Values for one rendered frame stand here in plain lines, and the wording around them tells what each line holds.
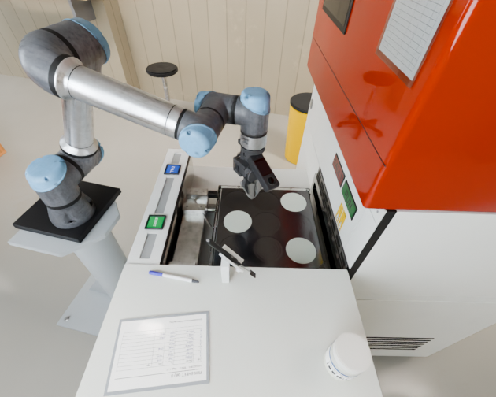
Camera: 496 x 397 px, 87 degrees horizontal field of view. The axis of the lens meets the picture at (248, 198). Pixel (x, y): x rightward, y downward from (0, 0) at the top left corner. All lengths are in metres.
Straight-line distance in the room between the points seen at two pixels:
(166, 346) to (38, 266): 1.69
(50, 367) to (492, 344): 2.44
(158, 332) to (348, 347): 0.42
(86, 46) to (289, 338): 0.85
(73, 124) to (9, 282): 1.51
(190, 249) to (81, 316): 1.15
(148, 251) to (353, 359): 0.58
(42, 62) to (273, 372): 0.81
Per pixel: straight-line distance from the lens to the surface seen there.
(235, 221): 0.93
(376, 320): 1.21
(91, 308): 1.93
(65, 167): 1.05
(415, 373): 1.91
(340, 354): 0.62
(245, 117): 0.69
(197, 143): 0.59
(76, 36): 0.83
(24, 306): 2.16
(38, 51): 0.76
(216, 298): 0.72
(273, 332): 0.70
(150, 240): 0.86
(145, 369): 0.70
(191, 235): 0.94
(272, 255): 0.86
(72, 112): 0.97
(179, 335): 0.70
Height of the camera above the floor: 1.63
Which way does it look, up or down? 46 degrees down
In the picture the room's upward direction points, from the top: 3 degrees clockwise
